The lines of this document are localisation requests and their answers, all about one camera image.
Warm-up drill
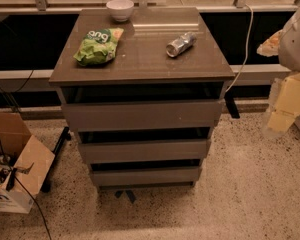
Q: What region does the grey drawer cabinet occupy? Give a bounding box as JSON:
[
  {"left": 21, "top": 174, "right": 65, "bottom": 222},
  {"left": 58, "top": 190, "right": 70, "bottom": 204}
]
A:
[{"left": 50, "top": 7, "right": 234, "bottom": 190}]

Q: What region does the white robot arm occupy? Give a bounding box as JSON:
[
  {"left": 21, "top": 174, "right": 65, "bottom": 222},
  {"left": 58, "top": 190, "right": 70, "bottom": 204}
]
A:
[{"left": 257, "top": 6, "right": 300, "bottom": 138}]

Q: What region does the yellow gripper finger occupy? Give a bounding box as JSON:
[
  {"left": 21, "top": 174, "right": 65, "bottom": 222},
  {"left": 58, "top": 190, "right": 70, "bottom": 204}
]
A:
[{"left": 262, "top": 73, "right": 300, "bottom": 138}]

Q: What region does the white ceramic bowl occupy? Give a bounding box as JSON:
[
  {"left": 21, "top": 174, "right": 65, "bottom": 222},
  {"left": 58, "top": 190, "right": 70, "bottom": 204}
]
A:
[{"left": 106, "top": 0, "right": 134, "bottom": 22}]

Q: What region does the grey drawer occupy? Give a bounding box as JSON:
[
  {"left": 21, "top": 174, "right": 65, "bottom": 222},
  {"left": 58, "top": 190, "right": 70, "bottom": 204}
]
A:
[
  {"left": 61, "top": 101, "right": 223, "bottom": 131},
  {"left": 89, "top": 167, "right": 202, "bottom": 186},
  {"left": 78, "top": 139, "right": 211, "bottom": 164}
]

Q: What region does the white cable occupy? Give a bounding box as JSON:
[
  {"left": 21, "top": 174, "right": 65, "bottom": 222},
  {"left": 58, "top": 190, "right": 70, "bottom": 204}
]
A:
[{"left": 225, "top": 3, "right": 254, "bottom": 94}]

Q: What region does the open cardboard box left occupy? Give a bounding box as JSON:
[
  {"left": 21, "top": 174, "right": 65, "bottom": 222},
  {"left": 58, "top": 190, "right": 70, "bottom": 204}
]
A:
[{"left": 0, "top": 113, "right": 54, "bottom": 214}]

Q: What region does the green snack bag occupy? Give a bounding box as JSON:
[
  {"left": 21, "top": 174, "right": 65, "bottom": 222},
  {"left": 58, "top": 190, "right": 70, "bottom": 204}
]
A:
[{"left": 73, "top": 28, "right": 124, "bottom": 66}]

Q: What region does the black bar on floor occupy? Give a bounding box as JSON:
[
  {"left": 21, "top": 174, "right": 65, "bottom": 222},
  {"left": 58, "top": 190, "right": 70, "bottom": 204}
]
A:
[{"left": 41, "top": 127, "right": 71, "bottom": 193}]

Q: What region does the crushed silver can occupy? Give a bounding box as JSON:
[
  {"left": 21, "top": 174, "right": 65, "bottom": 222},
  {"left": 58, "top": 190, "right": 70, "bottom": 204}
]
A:
[{"left": 166, "top": 32, "right": 197, "bottom": 58}]

